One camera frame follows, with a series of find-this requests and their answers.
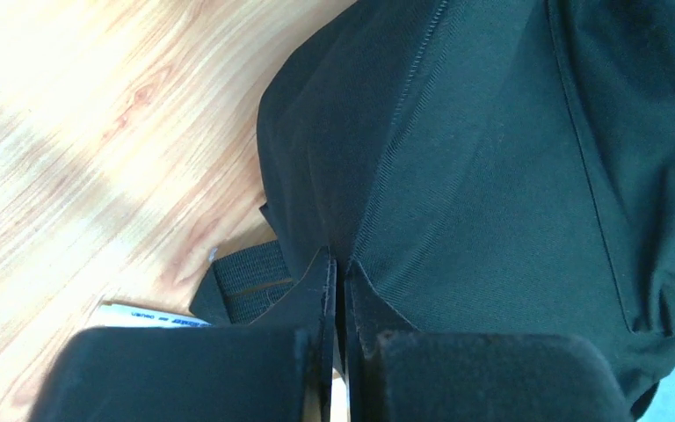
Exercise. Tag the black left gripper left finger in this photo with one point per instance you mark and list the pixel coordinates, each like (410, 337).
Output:
(265, 352)

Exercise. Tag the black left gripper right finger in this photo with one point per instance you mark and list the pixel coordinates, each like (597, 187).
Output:
(397, 373)

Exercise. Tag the black student backpack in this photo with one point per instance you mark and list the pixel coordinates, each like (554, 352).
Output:
(493, 166)

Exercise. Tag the white pencil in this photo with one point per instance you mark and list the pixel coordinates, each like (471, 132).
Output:
(126, 316)

